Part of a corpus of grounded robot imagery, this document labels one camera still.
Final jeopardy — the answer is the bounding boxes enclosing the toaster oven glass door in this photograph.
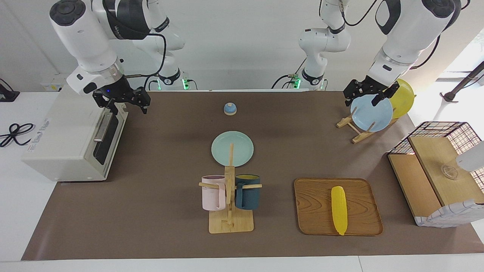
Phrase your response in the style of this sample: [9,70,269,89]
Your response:
[85,104,129,180]

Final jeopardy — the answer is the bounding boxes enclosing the mint green plate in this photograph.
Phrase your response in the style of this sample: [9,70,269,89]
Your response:
[211,131,254,167]

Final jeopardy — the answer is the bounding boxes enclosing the yellow corn cob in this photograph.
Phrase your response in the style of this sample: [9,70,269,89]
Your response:
[331,186,348,236]

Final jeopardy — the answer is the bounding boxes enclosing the cream toaster oven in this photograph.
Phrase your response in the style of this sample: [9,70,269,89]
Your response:
[22,85,129,182]

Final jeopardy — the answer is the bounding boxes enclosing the light blue plate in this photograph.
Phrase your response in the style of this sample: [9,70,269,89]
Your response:
[350,94,394,133]

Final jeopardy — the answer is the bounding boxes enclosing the yellow plate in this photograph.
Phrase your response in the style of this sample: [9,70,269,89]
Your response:
[389,78,415,119]

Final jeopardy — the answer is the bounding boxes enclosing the wooden plate rack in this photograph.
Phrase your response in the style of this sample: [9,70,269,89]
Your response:
[336,107,399,144]

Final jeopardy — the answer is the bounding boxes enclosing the large wooden basket board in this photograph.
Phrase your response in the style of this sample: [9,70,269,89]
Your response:
[409,136,484,207]

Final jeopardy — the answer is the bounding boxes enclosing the brown table mat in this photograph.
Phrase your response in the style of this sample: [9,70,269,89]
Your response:
[21,91,484,261]

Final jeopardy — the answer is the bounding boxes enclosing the narrow wooden basket board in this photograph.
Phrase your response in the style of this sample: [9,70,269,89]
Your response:
[388,153,442,218]

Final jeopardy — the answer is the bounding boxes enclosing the black tripod leg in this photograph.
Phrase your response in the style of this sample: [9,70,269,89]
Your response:
[440,60,484,102]

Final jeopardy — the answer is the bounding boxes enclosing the small clear glass object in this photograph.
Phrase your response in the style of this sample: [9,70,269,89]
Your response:
[441,165,459,180]

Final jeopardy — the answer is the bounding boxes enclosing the black stand foot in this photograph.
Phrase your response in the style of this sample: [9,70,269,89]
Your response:
[0,78,20,102]

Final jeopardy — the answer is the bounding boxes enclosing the pink mug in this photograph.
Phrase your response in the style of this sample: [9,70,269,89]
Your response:
[201,175,227,211]

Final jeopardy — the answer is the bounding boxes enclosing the brown wooden tray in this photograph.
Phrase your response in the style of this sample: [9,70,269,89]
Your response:
[294,178,384,236]

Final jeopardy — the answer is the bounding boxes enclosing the white blurry cylinder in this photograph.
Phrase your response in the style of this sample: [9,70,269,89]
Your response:
[456,141,484,172]

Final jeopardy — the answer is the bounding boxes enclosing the dark blue mug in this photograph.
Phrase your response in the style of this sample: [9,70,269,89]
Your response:
[234,174,261,210]

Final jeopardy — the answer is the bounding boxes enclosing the wooden mug rack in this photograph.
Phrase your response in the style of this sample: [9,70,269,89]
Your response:
[199,143,263,234]

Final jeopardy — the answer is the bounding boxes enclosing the black right base cable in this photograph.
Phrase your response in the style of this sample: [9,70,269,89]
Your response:
[144,74,161,91]

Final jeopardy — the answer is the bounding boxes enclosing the black base cable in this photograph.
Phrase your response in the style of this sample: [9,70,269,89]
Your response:
[144,74,161,91]
[271,57,307,90]

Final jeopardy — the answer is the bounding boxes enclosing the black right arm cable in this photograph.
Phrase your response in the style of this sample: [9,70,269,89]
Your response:
[123,33,167,79]

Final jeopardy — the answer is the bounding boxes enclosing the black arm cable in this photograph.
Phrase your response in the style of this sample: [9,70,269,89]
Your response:
[123,33,167,79]
[410,34,443,70]

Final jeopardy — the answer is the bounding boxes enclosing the white wall socket box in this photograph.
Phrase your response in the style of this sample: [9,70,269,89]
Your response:
[40,82,69,92]

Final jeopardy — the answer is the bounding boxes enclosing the black left base cable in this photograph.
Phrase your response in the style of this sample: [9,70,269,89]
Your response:
[271,57,307,90]

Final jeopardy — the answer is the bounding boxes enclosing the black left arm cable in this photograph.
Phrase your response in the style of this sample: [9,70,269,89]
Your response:
[410,34,443,70]

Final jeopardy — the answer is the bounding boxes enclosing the black coiled cable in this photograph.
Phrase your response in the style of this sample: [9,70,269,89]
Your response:
[0,123,35,148]

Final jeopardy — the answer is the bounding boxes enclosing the wire basket with cloth lining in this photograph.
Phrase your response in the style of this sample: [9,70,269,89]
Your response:
[388,121,484,228]

